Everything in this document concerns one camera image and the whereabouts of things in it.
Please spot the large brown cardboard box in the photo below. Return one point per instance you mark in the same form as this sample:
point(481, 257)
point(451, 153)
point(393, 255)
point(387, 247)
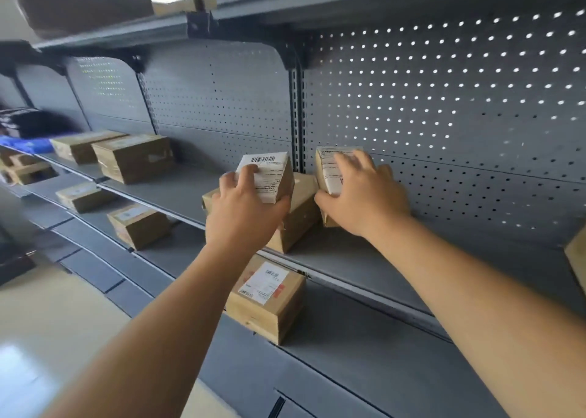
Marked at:
point(82, 3)

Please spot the black package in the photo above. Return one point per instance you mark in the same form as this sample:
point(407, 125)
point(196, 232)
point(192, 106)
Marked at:
point(32, 122)

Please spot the grey metal shelving unit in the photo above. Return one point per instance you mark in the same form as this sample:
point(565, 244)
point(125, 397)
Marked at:
point(435, 111)

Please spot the blue plastic bag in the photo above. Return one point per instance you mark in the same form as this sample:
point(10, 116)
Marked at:
point(27, 145)

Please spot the person's left forearm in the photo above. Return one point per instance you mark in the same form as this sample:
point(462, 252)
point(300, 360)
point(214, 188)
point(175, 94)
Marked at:
point(155, 335)

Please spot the wide cardboard box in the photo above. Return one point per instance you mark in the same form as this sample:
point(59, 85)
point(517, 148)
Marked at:
point(135, 157)

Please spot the person's right middle finger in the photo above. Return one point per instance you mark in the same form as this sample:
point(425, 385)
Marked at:
point(366, 161)

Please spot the cardboard box red-marked label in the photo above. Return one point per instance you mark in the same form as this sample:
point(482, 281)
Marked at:
point(270, 301)

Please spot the person's left thumb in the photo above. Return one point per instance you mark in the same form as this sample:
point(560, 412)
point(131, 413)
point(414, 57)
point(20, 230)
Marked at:
point(278, 207)

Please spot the medium cardboard box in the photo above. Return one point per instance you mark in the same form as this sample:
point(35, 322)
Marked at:
point(139, 225)

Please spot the person's left hand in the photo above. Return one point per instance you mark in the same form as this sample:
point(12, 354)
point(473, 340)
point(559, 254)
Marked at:
point(238, 216)

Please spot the person's right thumb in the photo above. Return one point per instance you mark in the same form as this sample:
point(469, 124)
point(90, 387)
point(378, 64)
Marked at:
point(326, 199)

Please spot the person's right hand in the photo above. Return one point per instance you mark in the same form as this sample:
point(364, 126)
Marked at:
point(371, 198)

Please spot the large plain cardboard box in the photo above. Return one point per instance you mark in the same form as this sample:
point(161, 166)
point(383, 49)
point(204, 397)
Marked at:
point(300, 216)

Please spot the long flat cardboard box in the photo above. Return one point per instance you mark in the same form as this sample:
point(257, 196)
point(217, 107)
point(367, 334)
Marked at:
point(84, 145)

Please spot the small cardboard box white label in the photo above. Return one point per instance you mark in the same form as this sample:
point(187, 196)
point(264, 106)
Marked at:
point(327, 170)
point(272, 175)

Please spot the taped cardboard box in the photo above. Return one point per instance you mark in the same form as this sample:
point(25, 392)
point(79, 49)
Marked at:
point(25, 168)

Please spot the person's right forearm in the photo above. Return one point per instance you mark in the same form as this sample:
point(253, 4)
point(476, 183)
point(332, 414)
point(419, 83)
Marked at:
point(480, 312)

